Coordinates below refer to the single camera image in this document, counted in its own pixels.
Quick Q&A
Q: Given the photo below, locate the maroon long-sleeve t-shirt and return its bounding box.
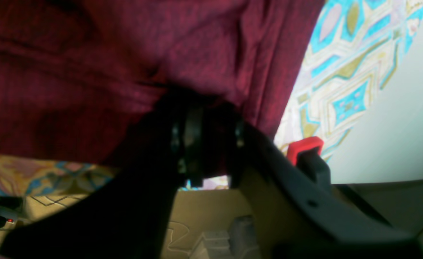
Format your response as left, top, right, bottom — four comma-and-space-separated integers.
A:
0, 0, 325, 163

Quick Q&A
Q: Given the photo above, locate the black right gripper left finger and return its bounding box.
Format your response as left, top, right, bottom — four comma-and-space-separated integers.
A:
0, 95, 206, 259

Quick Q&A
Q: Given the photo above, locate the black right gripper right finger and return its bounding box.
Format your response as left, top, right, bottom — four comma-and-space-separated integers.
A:
231, 117, 423, 259

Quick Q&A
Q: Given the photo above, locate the patterned colourful tablecloth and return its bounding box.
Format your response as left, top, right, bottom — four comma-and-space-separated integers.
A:
0, 0, 423, 196

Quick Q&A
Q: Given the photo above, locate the red black clamp left edge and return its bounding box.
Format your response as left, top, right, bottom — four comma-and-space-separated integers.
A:
286, 136, 332, 193

